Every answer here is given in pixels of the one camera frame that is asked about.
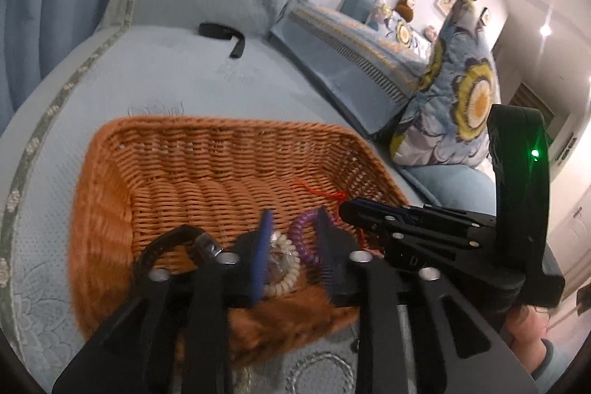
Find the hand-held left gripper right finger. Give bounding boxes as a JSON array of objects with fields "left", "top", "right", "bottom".
[{"left": 314, "top": 209, "right": 541, "bottom": 394}]

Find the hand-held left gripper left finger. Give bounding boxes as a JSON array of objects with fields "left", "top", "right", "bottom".
[{"left": 52, "top": 209, "right": 278, "bottom": 394}]

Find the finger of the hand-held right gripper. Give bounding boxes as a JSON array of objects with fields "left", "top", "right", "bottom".
[
  {"left": 339, "top": 198, "right": 498, "bottom": 235},
  {"left": 365, "top": 224, "right": 502, "bottom": 279}
]

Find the purple spiral bracelet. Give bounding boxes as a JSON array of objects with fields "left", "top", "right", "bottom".
[{"left": 288, "top": 211, "right": 325, "bottom": 266}]

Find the white spiral bracelet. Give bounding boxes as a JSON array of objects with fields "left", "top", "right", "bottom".
[{"left": 264, "top": 232, "right": 302, "bottom": 297}]

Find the red string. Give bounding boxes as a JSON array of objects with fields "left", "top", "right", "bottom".
[{"left": 294, "top": 181, "right": 348, "bottom": 205}]

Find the black wrist watch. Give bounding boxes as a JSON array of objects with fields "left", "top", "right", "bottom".
[{"left": 134, "top": 225, "right": 223, "bottom": 280}]

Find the brown wicker basket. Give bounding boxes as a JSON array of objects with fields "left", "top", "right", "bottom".
[{"left": 68, "top": 115, "right": 411, "bottom": 371}]

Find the person's right forearm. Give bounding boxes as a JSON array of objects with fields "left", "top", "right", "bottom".
[{"left": 530, "top": 338, "right": 575, "bottom": 394}]

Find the person's right hand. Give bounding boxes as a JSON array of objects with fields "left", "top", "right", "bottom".
[{"left": 503, "top": 304, "right": 554, "bottom": 380}]

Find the white door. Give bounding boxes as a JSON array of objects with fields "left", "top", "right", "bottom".
[{"left": 542, "top": 172, "right": 591, "bottom": 284}]

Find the floral patterned pillow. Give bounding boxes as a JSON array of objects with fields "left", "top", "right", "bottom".
[{"left": 389, "top": 0, "right": 503, "bottom": 169}]

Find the striped blue pillow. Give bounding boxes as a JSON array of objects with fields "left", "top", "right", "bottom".
[{"left": 269, "top": 0, "right": 437, "bottom": 137}]

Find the brown stuffed toy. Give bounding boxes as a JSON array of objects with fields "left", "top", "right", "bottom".
[{"left": 393, "top": 0, "right": 417, "bottom": 22}]

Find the light blue bed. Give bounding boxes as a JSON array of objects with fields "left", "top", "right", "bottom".
[{"left": 0, "top": 22, "right": 497, "bottom": 394}]

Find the blue cushion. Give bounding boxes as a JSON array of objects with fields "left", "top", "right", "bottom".
[{"left": 339, "top": 0, "right": 385, "bottom": 24}]

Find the black strap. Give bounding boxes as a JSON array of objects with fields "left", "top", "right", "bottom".
[{"left": 198, "top": 22, "right": 246, "bottom": 59}]

